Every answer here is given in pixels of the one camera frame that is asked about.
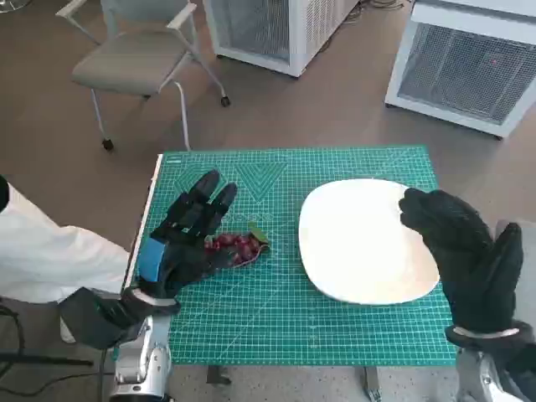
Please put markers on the white mesh cabinet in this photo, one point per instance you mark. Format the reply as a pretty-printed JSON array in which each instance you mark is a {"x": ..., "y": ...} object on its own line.
[
  {"x": 301, "y": 29},
  {"x": 460, "y": 71}
]

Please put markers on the red toy grapes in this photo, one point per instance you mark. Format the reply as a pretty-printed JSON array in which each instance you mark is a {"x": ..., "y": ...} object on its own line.
[{"x": 238, "y": 247}]

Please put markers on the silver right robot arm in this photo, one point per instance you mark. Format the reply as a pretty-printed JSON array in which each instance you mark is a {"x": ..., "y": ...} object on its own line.
[{"x": 481, "y": 368}]

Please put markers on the black stand bar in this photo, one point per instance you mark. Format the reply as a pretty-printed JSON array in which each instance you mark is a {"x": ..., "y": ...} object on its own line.
[{"x": 46, "y": 359}]

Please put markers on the person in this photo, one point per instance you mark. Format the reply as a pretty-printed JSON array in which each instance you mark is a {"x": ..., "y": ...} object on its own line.
[{"x": 42, "y": 251}]

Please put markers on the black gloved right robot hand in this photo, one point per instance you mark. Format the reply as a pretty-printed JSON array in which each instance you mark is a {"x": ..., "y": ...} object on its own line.
[{"x": 469, "y": 251}]

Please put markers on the grey chair with white frame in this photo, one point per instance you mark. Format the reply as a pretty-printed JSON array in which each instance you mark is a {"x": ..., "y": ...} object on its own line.
[{"x": 134, "y": 63}]

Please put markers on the black left robot hand, blue tape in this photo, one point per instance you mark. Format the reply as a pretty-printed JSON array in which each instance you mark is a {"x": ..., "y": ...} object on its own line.
[{"x": 184, "y": 251}]

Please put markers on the green cutting mat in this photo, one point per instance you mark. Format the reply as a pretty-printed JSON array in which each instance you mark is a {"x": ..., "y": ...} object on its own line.
[{"x": 272, "y": 310}]

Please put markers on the white plate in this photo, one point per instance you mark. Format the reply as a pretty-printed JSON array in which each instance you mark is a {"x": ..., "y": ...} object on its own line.
[{"x": 356, "y": 243}]

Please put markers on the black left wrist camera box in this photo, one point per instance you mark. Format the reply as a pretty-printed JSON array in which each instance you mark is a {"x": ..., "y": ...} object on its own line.
[{"x": 88, "y": 318}]

